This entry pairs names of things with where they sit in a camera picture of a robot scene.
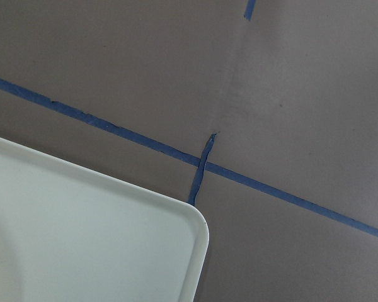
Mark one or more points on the white bear print tray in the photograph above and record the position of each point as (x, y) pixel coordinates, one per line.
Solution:
(68, 233)

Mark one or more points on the brown paper table cover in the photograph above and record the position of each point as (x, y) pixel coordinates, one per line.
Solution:
(291, 95)

